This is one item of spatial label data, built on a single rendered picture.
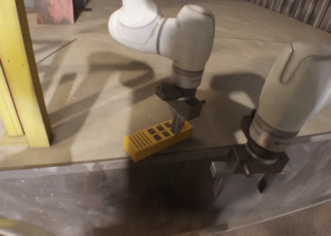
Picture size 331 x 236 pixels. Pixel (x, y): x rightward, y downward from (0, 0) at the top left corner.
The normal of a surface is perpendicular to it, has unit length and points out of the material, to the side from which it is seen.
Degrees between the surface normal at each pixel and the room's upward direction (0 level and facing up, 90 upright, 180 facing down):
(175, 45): 89
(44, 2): 90
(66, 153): 0
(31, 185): 90
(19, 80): 90
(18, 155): 0
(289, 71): 81
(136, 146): 0
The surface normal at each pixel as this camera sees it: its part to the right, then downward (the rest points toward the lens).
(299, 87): -0.56, 0.32
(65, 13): 0.25, 0.59
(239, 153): 0.12, -0.80
